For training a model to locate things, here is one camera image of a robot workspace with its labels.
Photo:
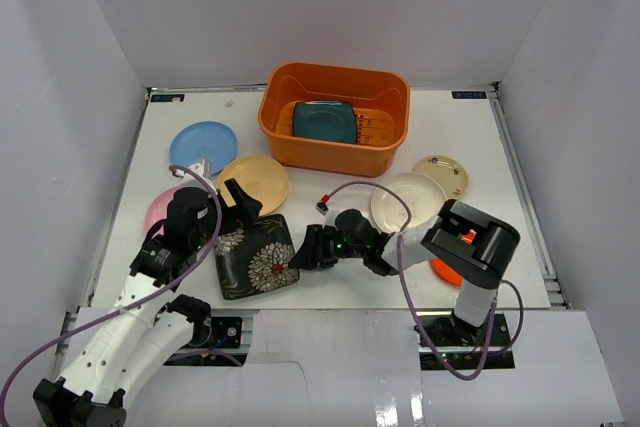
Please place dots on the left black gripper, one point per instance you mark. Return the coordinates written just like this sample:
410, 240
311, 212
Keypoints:
230, 209

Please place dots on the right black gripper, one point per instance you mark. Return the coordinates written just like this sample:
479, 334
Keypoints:
308, 255

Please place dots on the yellow round plate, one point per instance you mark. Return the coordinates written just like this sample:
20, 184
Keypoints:
261, 177

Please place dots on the black floral square plate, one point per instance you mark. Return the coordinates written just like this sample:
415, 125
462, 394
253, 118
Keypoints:
256, 259

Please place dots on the light blue round plate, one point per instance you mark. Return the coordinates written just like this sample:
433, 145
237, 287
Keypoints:
212, 141

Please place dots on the pink round plate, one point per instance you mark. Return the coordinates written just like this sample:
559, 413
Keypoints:
158, 208

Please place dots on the teal square plate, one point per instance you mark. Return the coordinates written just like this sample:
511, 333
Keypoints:
325, 120

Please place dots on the white round plate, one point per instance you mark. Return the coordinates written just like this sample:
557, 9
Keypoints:
422, 195

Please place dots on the cream patterned small plate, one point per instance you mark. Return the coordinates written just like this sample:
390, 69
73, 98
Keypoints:
448, 173

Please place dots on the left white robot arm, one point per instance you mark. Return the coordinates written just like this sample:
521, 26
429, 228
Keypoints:
150, 320

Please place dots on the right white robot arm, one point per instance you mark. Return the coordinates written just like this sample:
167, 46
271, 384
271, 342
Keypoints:
476, 245

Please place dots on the orange plastic bin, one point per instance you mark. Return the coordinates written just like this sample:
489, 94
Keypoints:
381, 102

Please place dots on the orange round plate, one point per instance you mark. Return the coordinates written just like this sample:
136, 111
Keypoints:
445, 272

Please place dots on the left black corner label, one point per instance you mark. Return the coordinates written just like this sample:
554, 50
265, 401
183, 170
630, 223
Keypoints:
166, 98

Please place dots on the black corner label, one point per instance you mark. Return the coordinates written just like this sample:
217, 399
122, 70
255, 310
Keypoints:
469, 95
166, 98

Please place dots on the right black corner label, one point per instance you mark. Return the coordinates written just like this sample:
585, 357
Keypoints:
469, 95

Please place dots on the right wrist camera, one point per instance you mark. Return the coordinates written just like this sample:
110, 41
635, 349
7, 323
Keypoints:
328, 209

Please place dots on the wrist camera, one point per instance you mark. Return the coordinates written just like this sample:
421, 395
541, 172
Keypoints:
201, 168
328, 209

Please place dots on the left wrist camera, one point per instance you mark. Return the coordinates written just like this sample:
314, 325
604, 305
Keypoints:
201, 168

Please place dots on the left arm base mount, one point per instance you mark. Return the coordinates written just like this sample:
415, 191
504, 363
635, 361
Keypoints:
216, 342

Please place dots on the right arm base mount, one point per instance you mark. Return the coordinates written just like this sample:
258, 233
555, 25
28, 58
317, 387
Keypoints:
462, 350

